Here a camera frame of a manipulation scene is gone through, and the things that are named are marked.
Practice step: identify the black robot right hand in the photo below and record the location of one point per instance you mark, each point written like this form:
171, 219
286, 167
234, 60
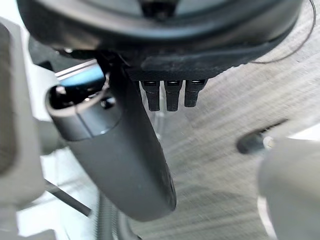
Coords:
130, 160

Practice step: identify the silver robot leg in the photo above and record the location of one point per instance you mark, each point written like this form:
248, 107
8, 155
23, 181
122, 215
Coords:
17, 125
292, 185

